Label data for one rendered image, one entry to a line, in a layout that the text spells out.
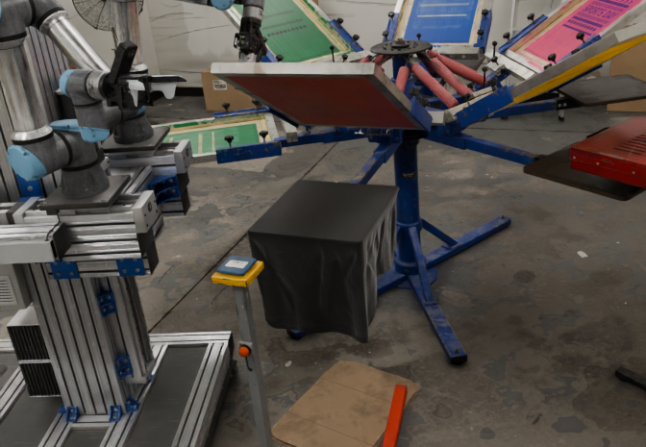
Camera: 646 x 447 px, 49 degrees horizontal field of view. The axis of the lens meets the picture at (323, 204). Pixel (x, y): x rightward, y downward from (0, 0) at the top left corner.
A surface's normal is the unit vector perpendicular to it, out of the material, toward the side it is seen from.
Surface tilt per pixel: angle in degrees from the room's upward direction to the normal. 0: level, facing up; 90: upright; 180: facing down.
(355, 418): 0
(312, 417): 3
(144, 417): 0
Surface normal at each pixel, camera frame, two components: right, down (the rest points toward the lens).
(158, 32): -0.36, 0.42
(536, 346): -0.09, -0.90
